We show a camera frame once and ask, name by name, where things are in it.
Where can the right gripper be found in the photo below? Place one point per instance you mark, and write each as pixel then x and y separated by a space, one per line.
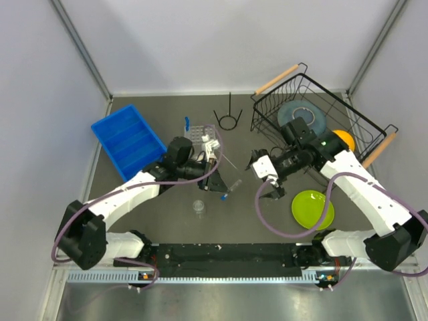
pixel 275 193

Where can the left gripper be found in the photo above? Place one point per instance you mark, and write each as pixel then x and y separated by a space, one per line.
pixel 215 182

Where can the clear glass rod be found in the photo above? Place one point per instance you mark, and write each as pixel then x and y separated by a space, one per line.
pixel 227 159

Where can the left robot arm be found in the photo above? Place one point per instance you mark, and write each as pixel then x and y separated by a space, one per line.
pixel 84 235

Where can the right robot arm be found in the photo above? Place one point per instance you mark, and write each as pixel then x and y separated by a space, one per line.
pixel 398 230

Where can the clear glass flask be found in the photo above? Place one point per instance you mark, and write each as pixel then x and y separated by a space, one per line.
pixel 199 208

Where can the clear test tube rack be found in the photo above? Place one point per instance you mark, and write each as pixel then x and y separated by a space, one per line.
pixel 200 134

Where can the green plate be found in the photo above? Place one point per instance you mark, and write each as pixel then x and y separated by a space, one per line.
pixel 307 207

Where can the blue ceramic plate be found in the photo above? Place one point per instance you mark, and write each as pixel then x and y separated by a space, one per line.
pixel 310 113

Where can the orange bowl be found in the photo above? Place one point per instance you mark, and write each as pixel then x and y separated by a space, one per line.
pixel 347 138

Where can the blue plastic bin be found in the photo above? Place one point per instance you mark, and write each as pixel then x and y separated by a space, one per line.
pixel 128 140

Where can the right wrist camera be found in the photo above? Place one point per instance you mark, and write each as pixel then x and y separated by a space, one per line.
pixel 263 168

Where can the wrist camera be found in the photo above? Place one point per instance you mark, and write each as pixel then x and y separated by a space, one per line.
pixel 209 146
pixel 263 168

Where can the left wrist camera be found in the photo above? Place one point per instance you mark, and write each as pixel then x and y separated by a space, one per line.
pixel 209 146

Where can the black wire ring stand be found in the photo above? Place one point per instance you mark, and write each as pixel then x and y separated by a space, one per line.
pixel 228 122

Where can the black wire dish rack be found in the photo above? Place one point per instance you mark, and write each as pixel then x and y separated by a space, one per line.
pixel 293 93

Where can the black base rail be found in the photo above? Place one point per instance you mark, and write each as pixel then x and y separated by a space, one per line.
pixel 231 260

